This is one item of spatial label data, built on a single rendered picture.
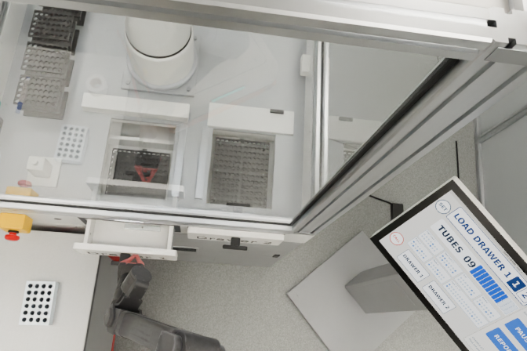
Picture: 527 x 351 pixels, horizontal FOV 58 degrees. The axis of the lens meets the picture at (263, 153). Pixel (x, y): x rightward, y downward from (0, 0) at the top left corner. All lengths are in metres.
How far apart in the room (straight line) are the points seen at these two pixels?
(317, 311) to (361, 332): 0.23
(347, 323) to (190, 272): 0.78
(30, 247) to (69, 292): 0.19
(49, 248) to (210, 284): 0.93
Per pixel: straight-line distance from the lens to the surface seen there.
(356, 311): 2.43
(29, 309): 1.63
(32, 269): 1.67
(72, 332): 1.63
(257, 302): 2.37
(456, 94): 0.61
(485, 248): 1.43
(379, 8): 0.49
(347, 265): 2.44
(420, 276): 1.50
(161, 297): 2.36
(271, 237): 1.46
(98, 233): 1.57
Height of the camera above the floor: 2.35
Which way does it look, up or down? 69 degrees down
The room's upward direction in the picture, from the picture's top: 22 degrees clockwise
